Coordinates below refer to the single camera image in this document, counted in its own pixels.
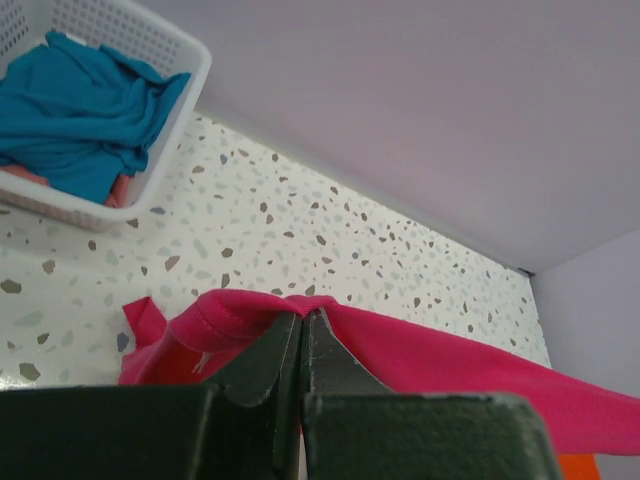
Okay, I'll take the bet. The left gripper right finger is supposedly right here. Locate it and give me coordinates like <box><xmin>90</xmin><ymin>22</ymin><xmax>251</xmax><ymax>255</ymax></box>
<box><xmin>301</xmin><ymin>308</ymin><xmax>393</xmax><ymax>479</ymax></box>

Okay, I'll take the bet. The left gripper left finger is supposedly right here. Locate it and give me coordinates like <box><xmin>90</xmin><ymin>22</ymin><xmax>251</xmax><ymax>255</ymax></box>
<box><xmin>202</xmin><ymin>314</ymin><xmax>303</xmax><ymax>479</ymax></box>

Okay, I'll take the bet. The magenta t shirt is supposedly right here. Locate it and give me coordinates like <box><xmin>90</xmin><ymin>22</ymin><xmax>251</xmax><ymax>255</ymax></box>
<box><xmin>119</xmin><ymin>289</ymin><xmax>639</xmax><ymax>455</ymax></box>

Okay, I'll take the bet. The pink garment in basket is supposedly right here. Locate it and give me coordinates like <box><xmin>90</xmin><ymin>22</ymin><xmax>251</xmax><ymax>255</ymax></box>
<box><xmin>1</xmin><ymin>164</ymin><xmax>131</xmax><ymax>208</ymax></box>

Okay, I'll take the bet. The folded orange t shirt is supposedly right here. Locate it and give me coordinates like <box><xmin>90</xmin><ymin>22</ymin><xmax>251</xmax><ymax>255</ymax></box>
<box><xmin>557</xmin><ymin>454</ymin><xmax>601</xmax><ymax>480</ymax></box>

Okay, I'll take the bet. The blue t shirt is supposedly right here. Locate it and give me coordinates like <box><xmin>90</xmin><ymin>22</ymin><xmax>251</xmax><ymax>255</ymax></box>
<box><xmin>1</xmin><ymin>31</ymin><xmax>190</xmax><ymax>204</ymax></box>

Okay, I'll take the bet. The white plastic basket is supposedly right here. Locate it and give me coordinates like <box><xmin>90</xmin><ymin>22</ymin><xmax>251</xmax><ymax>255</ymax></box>
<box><xmin>1</xmin><ymin>1</ymin><xmax>212</xmax><ymax>231</ymax></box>

